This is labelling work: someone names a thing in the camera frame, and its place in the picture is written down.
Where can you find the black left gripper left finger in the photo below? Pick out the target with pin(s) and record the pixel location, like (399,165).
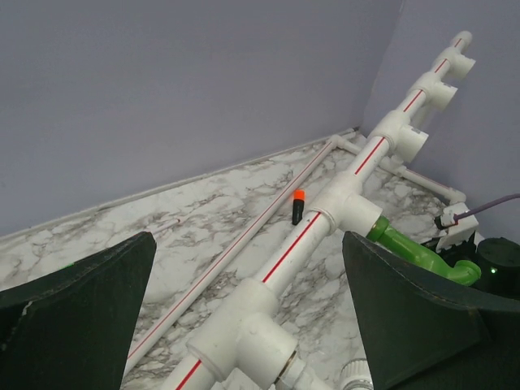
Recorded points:
(73,328)

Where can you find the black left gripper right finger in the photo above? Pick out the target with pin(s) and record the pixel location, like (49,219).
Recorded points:
(422,331)

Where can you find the green water faucet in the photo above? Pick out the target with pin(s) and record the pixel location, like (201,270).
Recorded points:
(464,272)

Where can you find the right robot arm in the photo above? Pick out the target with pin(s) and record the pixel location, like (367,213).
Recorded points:
(498,259)

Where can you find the red capped white pen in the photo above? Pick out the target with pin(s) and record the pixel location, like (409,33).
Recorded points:
(166,227)

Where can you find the black orange marker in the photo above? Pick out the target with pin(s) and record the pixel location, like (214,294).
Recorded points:
(298,206)

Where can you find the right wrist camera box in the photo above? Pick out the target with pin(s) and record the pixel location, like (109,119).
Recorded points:
(454,231)

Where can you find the white PVC pipe frame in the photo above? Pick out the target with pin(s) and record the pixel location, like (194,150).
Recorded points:
(242,334)

